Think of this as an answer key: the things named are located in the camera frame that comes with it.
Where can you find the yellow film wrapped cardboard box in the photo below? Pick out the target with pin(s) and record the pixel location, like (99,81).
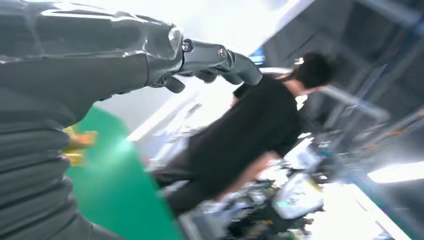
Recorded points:
(81,140)

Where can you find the standing person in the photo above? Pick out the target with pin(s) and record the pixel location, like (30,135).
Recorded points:
(245,132)

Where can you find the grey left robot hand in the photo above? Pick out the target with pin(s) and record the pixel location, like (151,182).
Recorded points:
(82,56)

